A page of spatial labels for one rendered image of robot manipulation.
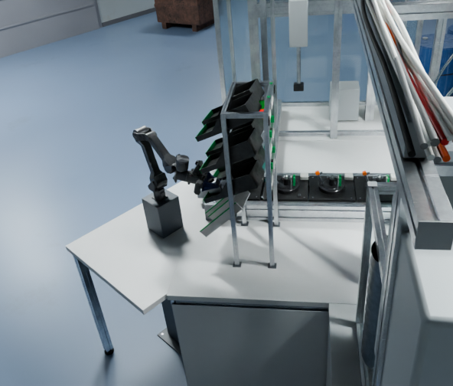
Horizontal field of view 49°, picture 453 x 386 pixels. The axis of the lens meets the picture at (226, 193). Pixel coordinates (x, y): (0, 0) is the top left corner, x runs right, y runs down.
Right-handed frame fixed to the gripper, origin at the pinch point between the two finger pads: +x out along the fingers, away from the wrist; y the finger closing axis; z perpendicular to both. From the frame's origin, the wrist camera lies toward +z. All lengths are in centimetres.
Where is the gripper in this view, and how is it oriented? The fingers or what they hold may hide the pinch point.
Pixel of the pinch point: (212, 182)
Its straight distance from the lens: 232.9
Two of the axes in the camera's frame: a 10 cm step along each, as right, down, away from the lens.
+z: 1.7, -8.3, -5.3
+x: 9.7, 2.4, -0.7
